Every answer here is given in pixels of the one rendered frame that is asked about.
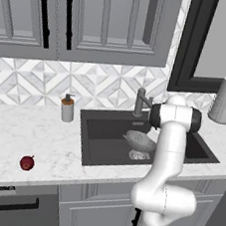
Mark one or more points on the grey wall cupboard door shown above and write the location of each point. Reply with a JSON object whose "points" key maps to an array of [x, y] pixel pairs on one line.
{"points": [[122, 22], [20, 13]]}

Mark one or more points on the grey dishwasher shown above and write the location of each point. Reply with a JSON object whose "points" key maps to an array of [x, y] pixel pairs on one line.
{"points": [[12, 211]]}

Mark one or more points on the white paper towel roll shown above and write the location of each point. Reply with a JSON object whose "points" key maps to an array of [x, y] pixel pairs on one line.
{"points": [[225, 100]]}

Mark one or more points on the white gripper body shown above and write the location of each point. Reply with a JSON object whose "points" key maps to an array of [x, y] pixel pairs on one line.
{"points": [[153, 135]]}

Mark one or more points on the red pear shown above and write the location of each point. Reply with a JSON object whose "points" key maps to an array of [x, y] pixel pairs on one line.
{"points": [[27, 163]]}

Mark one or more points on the grey base cupboard door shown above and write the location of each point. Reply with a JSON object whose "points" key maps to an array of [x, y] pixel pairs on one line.
{"points": [[95, 216], [202, 216]]}

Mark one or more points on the grey soap dispenser, orange collar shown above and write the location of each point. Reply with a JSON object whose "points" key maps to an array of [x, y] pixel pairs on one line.
{"points": [[67, 110]]}

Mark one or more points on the grey sink faucet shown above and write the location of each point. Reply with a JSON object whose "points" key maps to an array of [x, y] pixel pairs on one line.
{"points": [[139, 103]]}

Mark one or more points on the dark grey sink basin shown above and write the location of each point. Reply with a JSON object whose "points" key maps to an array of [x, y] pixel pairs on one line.
{"points": [[111, 141]]}

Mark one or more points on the black framed window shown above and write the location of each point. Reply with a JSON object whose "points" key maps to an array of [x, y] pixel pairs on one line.
{"points": [[194, 41]]}

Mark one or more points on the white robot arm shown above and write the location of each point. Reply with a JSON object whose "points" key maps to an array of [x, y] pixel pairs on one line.
{"points": [[165, 171]]}

